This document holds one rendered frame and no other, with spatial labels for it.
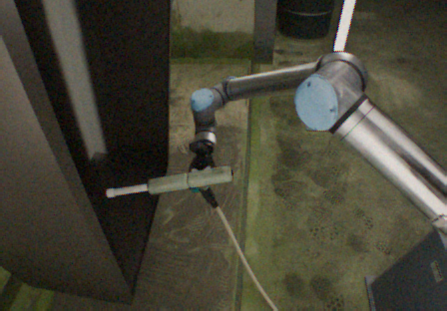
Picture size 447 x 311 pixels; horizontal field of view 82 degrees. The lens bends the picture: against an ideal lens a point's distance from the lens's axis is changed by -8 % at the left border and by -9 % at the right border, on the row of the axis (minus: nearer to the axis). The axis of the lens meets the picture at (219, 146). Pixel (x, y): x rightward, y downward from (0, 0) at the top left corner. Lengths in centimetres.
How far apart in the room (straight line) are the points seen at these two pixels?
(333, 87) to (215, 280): 108
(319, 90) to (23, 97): 52
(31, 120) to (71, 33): 72
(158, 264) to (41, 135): 126
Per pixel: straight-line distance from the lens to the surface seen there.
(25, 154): 36
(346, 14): 170
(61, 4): 97
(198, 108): 108
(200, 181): 94
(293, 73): 87
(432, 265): 111
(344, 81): 66
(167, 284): 147
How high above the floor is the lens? 142
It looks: 47 degrees down
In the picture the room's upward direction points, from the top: 6 degrees counter-clockwise
